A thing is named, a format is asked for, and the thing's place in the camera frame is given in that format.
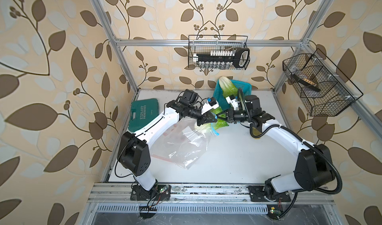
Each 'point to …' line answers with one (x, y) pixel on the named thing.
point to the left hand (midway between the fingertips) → (213, 117)
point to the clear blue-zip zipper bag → (200, 141)
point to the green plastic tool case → (142, 111)
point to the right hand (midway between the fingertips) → (216, 116)
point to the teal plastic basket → (221, 99)
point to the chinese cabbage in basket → (228, 88)
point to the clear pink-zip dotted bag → (172, 143)
